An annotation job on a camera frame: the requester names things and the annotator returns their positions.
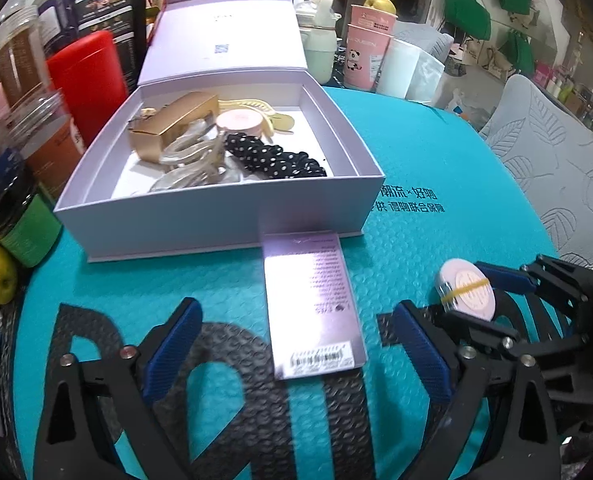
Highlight cream hair claw clip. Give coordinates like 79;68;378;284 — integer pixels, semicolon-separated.
218;99;296;136

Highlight pink compact with rubber band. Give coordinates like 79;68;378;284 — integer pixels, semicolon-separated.
437;258;497;322

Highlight gold rectangular box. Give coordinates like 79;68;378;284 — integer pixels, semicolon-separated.
128;91;220;163

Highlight lavender product card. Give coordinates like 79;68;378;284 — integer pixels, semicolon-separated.
261;232;367;380

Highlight green label black jar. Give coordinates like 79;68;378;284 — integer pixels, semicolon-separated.
0;192;63;268

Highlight shelf of small bottles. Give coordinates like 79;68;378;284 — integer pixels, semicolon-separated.
537;30;593;151

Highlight red canister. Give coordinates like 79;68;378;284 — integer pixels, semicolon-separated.
45;30;130;153

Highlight lavender gift box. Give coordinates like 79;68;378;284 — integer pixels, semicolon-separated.
54;0;386;264

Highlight grey quilted leaf cover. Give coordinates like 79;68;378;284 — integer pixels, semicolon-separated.
479;75;593;273

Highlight black polka dot scrunchie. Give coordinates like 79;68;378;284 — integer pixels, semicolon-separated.
224;131;328;179

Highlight pink panda paper cup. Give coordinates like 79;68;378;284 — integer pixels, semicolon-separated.
344;25;392;92

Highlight black foil pouch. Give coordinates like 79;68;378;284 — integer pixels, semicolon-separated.
69;0;150;88

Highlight plain pink round compact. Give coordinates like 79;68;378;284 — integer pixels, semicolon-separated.
215;110;267;141

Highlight grey quilted chair back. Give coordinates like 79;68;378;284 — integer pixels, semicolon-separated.
394;25;455;68

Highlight teal bubble mat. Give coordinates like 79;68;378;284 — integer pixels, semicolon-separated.
0;85;567;480

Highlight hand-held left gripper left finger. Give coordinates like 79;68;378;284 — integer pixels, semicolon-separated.
34;297;204;480

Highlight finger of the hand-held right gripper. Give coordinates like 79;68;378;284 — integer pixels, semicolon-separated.
444;307;525;361
474;260;545;296

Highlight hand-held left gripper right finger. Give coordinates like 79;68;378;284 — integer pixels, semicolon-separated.
391;300;562;480

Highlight green bottle with white handle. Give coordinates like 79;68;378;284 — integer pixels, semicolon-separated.
295;0;345;86

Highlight clear jar brown contents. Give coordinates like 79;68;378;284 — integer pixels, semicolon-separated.
0;0;84;241

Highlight translucent hair claw clip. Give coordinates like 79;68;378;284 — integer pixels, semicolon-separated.
149;157;242;193
159;120;227;171

